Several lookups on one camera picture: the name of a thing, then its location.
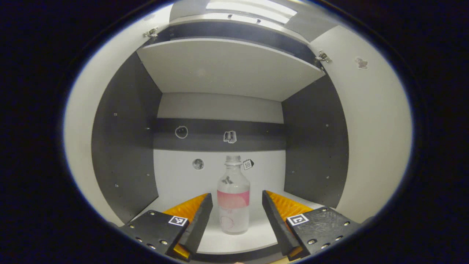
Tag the grey cabinet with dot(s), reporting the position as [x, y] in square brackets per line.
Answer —
[227, 69]

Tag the large ceiling light panel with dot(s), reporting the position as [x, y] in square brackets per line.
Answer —
[253, 9]

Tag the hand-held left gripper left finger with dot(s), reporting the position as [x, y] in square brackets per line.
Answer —
[199, 220]

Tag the clear bottle pink label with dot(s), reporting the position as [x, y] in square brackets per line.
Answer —
[233, 205]

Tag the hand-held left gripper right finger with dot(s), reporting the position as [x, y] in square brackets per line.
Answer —
[274, 220]

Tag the grey cabinet door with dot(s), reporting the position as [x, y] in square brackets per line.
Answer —
[78, 139]
[377, 128]

